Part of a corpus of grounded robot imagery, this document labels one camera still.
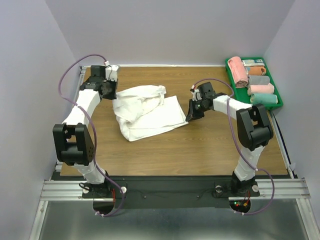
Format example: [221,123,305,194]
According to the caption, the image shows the purple cable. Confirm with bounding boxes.
[57,53,126,218]
[190,78,275,217]

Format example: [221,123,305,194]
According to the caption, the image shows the teal rolled towel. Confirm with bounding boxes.
[250,93,278,105]

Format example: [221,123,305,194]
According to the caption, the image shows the orange rolled towel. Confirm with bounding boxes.
[246,66,267,76]

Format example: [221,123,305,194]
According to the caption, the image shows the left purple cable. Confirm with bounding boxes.
[57,53,126,218]

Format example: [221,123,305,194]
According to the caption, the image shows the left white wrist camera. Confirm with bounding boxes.
[104,61,120,82]

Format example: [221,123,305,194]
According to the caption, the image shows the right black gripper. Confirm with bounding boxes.
[185,98,210,121]

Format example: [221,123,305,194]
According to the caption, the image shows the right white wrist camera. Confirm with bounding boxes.
[190,85,202,102]

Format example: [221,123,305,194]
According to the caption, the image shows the grey rolled towel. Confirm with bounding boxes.
[248,75,270,86]

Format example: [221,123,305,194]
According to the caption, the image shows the long pink rolled towel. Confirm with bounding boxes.
[227,56,248,88]

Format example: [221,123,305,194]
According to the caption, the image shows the aluminium frame rail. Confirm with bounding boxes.
[27,64,118,240]

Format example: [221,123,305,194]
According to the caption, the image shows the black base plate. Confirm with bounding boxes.
[41,176,260,214]

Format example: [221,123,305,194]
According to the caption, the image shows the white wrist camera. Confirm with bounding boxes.
[104,61,120,82]
[190,85,202,102]

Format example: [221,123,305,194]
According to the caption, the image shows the white blue patterned towel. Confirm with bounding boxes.
[242,58,265,67]

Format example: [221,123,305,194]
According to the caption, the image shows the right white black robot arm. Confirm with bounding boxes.
[185,82,274,195]

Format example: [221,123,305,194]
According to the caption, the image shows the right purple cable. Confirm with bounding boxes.
[190,78,275,217]

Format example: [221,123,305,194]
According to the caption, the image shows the green plastic basket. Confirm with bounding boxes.
[225,57,283,110]

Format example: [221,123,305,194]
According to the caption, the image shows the short pink rolled towel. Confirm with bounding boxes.
[247,83,275,96]

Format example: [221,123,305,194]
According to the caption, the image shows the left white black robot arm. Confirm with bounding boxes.
[52,63,120,199]

